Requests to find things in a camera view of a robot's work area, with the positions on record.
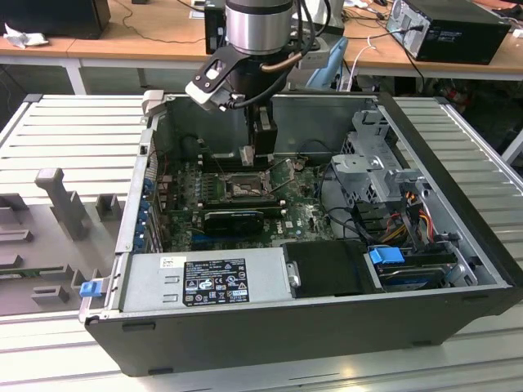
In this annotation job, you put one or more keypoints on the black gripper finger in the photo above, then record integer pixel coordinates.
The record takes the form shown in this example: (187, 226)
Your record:
(250, 126)
(265, 139)

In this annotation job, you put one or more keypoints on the silver CPU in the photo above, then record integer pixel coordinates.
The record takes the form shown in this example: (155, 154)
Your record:
(247, 156)

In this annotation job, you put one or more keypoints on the thin metal locking lever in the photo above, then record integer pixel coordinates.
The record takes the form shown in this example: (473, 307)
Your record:
(278, 164)
(286, 184)

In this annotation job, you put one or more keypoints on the black RAM slot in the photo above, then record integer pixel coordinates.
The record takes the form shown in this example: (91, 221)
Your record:
(245, 198)
(210, 161)
(245, 203)
(210, 165)
(210, 158)
(210, 168)

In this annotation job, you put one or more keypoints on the CPU socket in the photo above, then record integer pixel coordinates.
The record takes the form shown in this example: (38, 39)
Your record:
(241, 188)

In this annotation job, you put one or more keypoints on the round coin battery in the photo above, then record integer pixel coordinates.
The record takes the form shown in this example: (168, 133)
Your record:
(299, 164)

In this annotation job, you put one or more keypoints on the small black computer box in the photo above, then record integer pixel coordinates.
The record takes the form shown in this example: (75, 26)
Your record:
(212, 32)

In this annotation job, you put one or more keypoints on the pale blue teach pendant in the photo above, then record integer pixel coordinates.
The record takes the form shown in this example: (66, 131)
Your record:
(333, 61)

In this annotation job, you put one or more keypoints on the green motherboard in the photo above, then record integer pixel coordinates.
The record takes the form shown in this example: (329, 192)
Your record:
(302, 212)

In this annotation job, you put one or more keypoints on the black graphics card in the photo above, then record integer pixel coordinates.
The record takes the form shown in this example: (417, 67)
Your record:
(233, 224)

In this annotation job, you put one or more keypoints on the metal drive cage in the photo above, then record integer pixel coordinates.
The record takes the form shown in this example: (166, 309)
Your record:
(359, 167)

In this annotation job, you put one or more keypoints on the wooden desk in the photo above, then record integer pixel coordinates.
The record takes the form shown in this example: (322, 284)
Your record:
(388, 57)
(122, 41)

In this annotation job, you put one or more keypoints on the black plastic shroud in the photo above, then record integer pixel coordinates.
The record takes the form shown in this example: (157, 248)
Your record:
(327, 269)

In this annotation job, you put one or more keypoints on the hard disk in blue carrier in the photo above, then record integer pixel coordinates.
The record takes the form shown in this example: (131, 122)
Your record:
(386, 257)

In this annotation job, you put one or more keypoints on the grey power supply unit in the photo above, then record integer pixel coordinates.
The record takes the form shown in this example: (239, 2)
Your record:
(143, 286)

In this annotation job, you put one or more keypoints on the black open PC case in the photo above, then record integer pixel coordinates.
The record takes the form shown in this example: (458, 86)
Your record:
(286, 343)

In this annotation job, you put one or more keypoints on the black PC tower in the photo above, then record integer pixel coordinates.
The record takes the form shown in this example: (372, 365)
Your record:
(461, 41)

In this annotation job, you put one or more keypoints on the large black box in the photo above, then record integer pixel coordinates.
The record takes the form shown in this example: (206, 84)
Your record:
(53, 18)

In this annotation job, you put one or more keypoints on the grey parts rack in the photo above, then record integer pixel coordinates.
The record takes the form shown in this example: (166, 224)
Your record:
(49, 228)

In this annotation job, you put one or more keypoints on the blue case latch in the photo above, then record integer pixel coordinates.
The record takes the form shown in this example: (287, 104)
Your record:
(90, 289)

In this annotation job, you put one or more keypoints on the crumpled white paper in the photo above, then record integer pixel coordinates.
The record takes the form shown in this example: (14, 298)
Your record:
(22, 39)

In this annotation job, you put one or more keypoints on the green RAM stick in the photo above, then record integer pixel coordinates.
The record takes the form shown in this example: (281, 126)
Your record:
(16, 273)

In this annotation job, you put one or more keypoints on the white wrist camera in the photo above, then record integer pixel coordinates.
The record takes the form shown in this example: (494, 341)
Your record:
(200, 94)

